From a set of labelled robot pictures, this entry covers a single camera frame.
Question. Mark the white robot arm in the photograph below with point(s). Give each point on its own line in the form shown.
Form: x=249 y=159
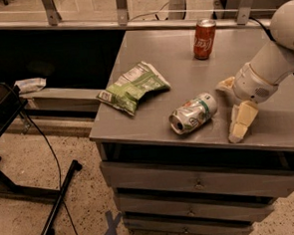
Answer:
x=275 y=60

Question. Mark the white green 7up can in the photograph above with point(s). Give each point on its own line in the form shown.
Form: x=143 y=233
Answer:
x=193 y=114

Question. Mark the white crumpled packet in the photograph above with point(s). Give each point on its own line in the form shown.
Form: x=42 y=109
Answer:
x=31 y=85

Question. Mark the green chip bag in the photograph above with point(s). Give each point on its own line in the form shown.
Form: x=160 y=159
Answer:
x=124 y=94

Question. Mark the orange soda can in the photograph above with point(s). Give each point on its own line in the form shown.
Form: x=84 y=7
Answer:
x=204 y=38

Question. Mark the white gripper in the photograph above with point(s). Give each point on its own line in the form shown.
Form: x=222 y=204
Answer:
x=252 y=84

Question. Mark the metal railing frame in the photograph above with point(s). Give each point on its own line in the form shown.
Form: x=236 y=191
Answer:
x=106 y=12

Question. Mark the grey drawer cabinet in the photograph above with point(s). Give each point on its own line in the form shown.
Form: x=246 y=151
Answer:
x=199 y=182

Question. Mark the grey low ledge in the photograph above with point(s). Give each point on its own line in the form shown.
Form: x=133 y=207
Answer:
x=66 y=100

